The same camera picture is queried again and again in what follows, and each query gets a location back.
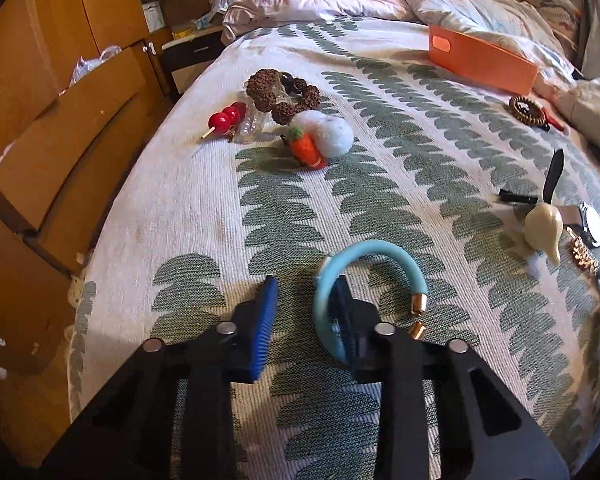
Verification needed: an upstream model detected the floral blue white duvet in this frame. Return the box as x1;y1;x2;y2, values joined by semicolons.
406;0;600;147

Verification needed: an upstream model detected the red ball hair stick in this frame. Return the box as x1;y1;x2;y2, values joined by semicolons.
201;101;247;139

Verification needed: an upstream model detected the plastic bag in drawer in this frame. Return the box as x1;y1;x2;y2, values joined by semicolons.
69;46;122;87

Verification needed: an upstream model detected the light blue bangle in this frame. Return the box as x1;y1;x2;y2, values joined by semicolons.
312;238;430;366

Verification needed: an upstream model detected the wooden wardrobe with drawers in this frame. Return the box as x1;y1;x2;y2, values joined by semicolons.
0;0;176;376

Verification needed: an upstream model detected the leaf patterned bedspread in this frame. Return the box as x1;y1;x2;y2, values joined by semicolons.
68;18;600;479

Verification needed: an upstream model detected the white pompom carrot hair clip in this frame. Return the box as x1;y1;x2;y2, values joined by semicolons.
282;110;354;170

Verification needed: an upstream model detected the orange plastic basket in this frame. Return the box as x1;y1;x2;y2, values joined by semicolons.
428;25;539;96

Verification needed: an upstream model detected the red cone hair clip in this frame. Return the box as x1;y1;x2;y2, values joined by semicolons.
542;107;565;133

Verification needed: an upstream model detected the patterned pillow right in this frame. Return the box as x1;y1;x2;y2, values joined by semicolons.
521;0;581;60

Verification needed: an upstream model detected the black white nightstand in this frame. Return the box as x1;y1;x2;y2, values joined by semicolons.
160;25;225;101

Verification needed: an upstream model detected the brown rudraksha bead bracelet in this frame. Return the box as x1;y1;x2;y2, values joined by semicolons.
244;68;323;126

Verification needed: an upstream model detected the pearl transparent hair claw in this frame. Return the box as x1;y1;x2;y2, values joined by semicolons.
232;96;270;144

